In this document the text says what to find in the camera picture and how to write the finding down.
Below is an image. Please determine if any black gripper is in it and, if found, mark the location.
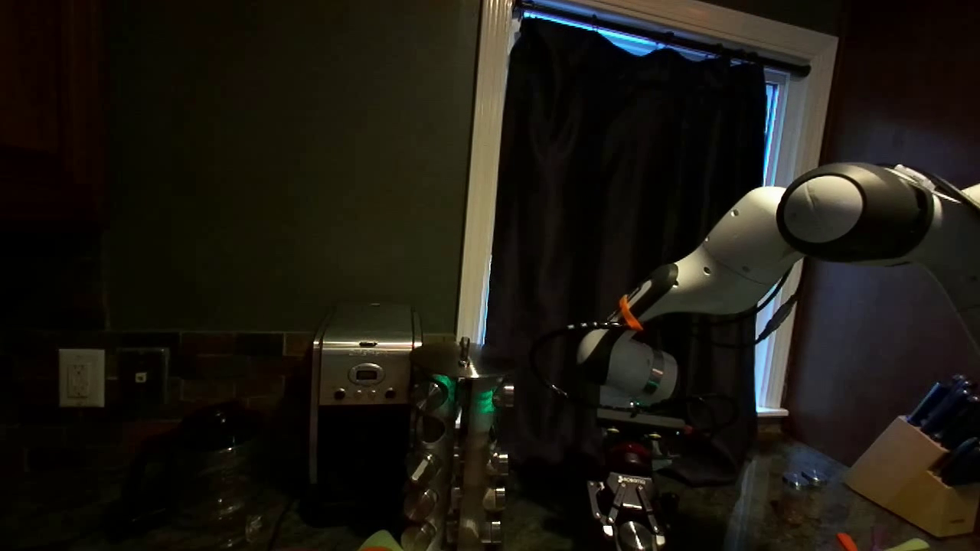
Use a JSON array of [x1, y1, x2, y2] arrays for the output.
[[584, 403, 691, 551]]

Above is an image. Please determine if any glass spice bottle metal cap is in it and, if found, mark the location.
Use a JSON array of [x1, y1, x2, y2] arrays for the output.
[[610, 473, 656, 551]]

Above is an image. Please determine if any chrome revolving spice rack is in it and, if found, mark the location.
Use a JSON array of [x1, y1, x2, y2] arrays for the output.
[[397, 338, 516, 551]]

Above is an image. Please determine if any yellow-green plastic cup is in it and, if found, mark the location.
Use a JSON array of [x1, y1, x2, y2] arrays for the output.
[[354, 528, 408, 551]]

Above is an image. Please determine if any stainless steel toaster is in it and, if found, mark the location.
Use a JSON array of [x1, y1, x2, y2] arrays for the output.
[[307, 302, 423, 516]]

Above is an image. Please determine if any wooden knife block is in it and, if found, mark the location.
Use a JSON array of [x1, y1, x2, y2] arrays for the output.
[[842, 412, 980, 542]]

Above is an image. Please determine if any dark window curtain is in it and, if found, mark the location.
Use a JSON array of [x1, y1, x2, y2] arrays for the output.
[[482, 15, 772, 485]]

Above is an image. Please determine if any dark round glass pot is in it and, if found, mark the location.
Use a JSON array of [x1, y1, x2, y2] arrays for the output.
[[103, 402, 309, 547]]

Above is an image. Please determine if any black corrugated cable conduit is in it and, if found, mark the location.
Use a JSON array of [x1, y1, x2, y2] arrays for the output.
[[526, 316, 626, 412]]

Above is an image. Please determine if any orange strap band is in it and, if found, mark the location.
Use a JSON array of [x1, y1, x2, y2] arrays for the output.
[[616, 293, 648, 338]]

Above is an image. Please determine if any thin black cable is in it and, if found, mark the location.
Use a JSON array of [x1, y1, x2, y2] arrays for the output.
[[749, 257, 806, 345]]

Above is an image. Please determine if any dark handled knife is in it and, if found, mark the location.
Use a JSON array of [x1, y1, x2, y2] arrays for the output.
[[936, 439, 980, 488], [905, 374, 972, 432]]

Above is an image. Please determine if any white window frame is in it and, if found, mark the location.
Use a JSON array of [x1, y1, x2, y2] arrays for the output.
[[453, 0, 842, 424]]

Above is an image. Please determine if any grey wall switch plate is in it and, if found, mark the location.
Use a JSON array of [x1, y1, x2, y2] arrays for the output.
[[117, 345, 173, 418]]

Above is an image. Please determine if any white wall outlet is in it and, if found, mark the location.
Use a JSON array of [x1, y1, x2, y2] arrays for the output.
[[55, 345, 109, 412]]

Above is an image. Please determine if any dark wooden wall cabinet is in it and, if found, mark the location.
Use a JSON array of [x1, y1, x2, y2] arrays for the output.
[[0, 0, 109, 225]]

